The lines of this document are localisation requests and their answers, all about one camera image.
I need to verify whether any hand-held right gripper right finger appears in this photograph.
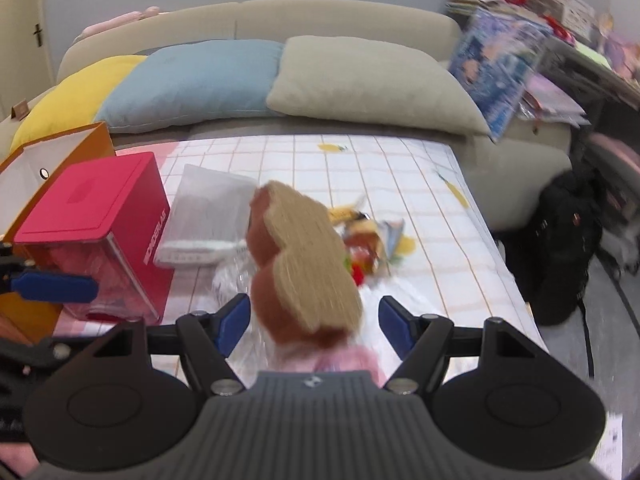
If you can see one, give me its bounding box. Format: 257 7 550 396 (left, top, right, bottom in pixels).
378 295 542 395

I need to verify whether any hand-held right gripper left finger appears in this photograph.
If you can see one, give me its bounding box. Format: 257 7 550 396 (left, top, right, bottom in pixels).
117 293 251 396

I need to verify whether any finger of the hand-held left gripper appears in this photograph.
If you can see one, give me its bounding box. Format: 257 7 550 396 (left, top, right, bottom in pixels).
0 241 99 305
0 336 118 368

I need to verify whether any orange snack bag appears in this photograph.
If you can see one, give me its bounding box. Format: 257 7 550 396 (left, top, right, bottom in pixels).
327 200 408 287

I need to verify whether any brown plush toy pink dress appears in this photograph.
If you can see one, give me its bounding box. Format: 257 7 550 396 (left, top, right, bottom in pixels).
246 180 387 387

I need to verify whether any red lidded clear box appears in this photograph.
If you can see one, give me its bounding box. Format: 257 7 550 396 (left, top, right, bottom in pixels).
13 151 174 325

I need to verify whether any clear plastic bag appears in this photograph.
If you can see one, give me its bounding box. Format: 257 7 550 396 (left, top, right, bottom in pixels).
211 247 266 322

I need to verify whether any clear plastic container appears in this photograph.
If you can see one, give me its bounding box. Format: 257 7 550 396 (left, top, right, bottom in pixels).
152 163 261 269

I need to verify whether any orange cardboard box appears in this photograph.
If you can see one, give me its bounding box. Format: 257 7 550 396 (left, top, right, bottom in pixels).
0 121 117 344

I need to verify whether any black backpack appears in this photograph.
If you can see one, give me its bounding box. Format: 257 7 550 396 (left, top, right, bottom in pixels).
520 169 607 327

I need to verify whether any yellow pillow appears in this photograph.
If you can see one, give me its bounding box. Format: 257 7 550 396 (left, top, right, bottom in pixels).
10 54 149 154

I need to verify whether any light blue pillow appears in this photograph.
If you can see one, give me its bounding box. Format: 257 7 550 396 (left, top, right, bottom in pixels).
94 39 286 134

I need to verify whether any white printed paper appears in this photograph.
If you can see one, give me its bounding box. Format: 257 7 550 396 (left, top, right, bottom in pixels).
592 412 627 479

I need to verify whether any beige pillow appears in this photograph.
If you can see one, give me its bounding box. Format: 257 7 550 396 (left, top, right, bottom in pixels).
265 35 491 136

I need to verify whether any cream door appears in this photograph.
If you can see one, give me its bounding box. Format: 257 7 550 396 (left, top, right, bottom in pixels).
0 0 57 117

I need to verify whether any pink office chair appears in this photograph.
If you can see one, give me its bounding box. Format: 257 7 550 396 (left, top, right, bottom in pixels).
584 131 640 277

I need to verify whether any stack of purple folders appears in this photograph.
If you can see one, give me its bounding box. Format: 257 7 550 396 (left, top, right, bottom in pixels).
519 72 592 127

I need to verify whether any blue printed cushion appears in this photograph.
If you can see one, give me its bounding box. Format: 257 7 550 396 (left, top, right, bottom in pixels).
447 7 554 144

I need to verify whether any beige sofa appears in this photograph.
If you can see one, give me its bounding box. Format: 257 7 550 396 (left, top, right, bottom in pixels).
0 0 574 234

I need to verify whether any stack of books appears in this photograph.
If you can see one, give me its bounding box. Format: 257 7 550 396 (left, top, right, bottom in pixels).
446 0 507 17

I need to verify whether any cluttered desk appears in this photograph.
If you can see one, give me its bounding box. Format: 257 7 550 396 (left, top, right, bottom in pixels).
487 0 640 113

